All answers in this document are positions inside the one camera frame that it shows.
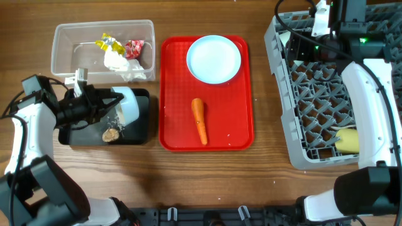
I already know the light blue bowl with rice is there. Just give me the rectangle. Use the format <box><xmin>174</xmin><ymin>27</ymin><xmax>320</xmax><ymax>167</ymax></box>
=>
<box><xmin>111</xmin><ymin>87</ymin><xmax>139</xmax><ymax>126</ymax></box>

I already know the white tissue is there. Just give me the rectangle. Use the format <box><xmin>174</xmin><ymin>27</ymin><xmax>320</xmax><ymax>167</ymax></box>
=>
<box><xmin>104</xmin><ymin>46</ymin><xmax>146</xmax><ymax>82</ymax></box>

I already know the brown round food piece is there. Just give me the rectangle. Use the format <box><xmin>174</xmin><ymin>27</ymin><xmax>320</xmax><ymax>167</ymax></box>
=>
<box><xmin>102</xmin><ymin>128</ymin><xmax>120</xmax><ymax>143</ymax></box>

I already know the yellow snack wrapper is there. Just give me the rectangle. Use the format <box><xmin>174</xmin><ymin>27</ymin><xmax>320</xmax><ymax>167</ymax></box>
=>
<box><xmin>95</xmin><ymin>33</ymin><xmax>126</xmax><ymax>57</ymax></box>

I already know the red candy wrapper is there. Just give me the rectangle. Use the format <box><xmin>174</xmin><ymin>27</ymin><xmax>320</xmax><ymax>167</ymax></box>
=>
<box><xmin>124</xmin><ymin>40</ymin><xmax>144</xmax><ymax>60</ymax></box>

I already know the light blue plate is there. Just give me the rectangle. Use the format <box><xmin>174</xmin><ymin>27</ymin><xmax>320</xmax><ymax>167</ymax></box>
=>
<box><xmin>186</xmin><ymin>35</ymin><xmax>241</xmax><ymax>85</ymax></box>

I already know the orange carrot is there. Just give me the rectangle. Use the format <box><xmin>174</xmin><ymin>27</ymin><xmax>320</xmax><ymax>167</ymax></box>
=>
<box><xmin>191</xmin><ymin>98</ymin><xmax>208</xmax><ymax>146</ymax></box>

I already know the yellow plastic cup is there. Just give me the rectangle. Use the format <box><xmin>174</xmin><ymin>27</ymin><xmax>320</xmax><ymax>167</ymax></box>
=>
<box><xmin>335</xmin><ymin>129</ymin><xmax>359</xmax><ymax>154</ymax></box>

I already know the green bowl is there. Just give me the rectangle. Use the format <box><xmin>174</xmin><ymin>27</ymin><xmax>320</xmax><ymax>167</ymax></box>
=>
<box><xmin>279</xmin><ymin>31</ymin><xmax>291</xmax><ymax>46</ymax></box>

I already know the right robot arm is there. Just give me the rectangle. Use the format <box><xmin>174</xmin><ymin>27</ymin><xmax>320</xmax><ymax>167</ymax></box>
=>
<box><xmin>288</xmin><ymin>1</ymin><xmax>401</xmax><ymax>225</ymax></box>

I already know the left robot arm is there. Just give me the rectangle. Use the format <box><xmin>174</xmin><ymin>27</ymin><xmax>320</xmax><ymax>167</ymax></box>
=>
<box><xmin>1</xmin><ymin>75</ymin><xmax>137</xmax><ymax>225</ymax></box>

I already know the grey dishwasher rack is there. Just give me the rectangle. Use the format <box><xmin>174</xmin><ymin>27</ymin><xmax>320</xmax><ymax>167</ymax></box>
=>
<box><xmin>264</xmin><ymin>17</ymin><xmax>396</xmax><ymax>170</ymax></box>

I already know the white rice pile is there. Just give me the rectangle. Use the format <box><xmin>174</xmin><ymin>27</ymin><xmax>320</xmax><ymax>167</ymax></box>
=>
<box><xmin>107</xmin><ymin>115</ymin><xmax>125</xmax><ymax>137</ymax></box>

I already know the black plastic tray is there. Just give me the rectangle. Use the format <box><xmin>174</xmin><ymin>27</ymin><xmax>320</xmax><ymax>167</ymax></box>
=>
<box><xmin>58</xmin><ymin>89</ymin><xmax>149</xmax><ymax>146</ymax></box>

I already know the clear plastic bin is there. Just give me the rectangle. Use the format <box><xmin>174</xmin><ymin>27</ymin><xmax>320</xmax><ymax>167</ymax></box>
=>
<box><xmin>51</xmin><ymin>19</ymin><xmax>156</xmax><ymax>84</ymax></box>

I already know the white plastic spoon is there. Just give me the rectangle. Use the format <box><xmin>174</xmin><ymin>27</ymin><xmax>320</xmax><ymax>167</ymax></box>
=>
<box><xmin>331</xmin><ymin>124</ymin><xmax>356</xmax><ymax>130</ymax></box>

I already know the red serving tray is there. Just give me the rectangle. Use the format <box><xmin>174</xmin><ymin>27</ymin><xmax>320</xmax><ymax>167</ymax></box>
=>
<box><xmin>159</xmin><ymin>35</ymin><xmax>254</xmax><ymax>152</ymax></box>

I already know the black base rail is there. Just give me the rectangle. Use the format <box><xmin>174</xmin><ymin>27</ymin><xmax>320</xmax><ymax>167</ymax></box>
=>
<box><xmin>127</xmin><ymin>205</ymin><xmax>306</xmax><ymax>226</ymax></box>

